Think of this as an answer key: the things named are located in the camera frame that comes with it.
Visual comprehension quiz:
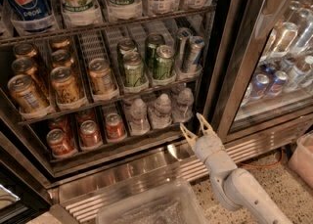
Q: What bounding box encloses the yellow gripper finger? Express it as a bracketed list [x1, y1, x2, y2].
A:
[180, 123, 198, 147]
[196, 112, 215, 135]

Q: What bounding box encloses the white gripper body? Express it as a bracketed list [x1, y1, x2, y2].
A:
[194, 134, 225, 163]

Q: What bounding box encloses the clear water bottle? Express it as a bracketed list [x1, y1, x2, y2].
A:
[172, 88, 194, 122]
[149, 94, 172, 129]
[128, 99, 150, 135]

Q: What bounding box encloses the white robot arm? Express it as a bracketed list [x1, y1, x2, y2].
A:
[180, 113, 292, 224]

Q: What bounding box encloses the glass fridge door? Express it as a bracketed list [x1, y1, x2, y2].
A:
[210, 0, 312, 143]

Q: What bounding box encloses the clear plastic bin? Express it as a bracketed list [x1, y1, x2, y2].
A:
[95, 179, 208, 224]

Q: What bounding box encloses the blue pepsi can left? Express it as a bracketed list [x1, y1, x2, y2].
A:
[250, 73, 269, 100]

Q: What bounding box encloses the blue pepsi can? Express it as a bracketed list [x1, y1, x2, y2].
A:
[250, 73, 269, 100]
[267, 70, 288, 96]

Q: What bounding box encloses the red can front right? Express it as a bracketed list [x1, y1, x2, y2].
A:
[105, 112, 125, 141]

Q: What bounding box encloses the red can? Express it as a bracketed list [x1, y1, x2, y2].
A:
[46, 128, 74, 156]
[80, 120, 102, 147]
[105, 112, 125, 141]
[75, 109, 96, 125]
[48, 115, 72, 137]

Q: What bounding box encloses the green can front right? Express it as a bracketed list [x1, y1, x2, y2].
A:
[153, 45, 174, 80]

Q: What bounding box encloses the green can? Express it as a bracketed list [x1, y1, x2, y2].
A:
[116, 37, 138, 70]
[153, 45, 174, 80]
[145, 33, 165, 69]
[123, 52, 144, 87]

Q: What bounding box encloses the green can front left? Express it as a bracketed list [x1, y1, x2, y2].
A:
[123, 52, 144, 87]

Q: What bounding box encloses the silver slim can right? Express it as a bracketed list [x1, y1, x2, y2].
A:
[182, 36, 205, 73]

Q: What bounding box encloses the silver slim can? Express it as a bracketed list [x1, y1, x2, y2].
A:
[175, 27, 193, 67]
[182, 36, 205, 73]

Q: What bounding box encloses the blue pepsi can right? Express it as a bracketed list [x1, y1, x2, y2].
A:
[267, 70, 288, 96]

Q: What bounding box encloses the silver slim can left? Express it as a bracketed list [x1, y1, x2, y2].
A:
[175, 27, 193, 67]

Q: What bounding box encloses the red can front middle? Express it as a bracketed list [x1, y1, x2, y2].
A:
[80, 120, 102, 147]

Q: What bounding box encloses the green can back right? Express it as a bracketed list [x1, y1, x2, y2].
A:
[145, 33, 165, 69]

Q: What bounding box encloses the red can back middle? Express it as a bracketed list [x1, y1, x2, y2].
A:
[75, 109, 96, 125]

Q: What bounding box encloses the gold can third row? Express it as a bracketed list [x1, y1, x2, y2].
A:
[88, 58, 115, 95]

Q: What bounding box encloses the green can back left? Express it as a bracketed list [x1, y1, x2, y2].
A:
[116, 37, 138, 70]

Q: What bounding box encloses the red can back left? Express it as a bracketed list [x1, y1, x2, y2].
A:
[48, 115, 72, 137]

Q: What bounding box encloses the red can front left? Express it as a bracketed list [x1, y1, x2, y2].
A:
[46, 128, 74, 156]

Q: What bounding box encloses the gold can front second row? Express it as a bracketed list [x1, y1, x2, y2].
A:
[50, 67, 81, 104]

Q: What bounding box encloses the gold can second row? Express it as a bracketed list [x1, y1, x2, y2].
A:
[50, 67, 81, 104]
[49, 36, 71, 52]
[52, 49, 75, 70]

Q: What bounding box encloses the gold can middle second row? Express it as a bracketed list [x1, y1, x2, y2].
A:
[52, 49, 75, 70]

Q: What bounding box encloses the gold can back second row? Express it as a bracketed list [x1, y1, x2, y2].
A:
[49, 36, 71, 52]

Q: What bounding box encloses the gold can front left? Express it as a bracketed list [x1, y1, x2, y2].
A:
[7, 74, 50, 113]

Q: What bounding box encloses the gold can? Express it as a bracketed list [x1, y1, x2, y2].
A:
[7, 74, 50, 113]
[11, 56, 49, 97]
[13, 43, 42, 65]

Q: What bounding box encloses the gold can middle left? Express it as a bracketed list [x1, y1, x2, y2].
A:
[11, 56, 49, 97]

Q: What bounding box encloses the gold can back left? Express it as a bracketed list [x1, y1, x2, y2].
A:
[13, 43, 42, 65]

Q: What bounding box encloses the orange cable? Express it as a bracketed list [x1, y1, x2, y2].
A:
[239, 148, 285, 170]

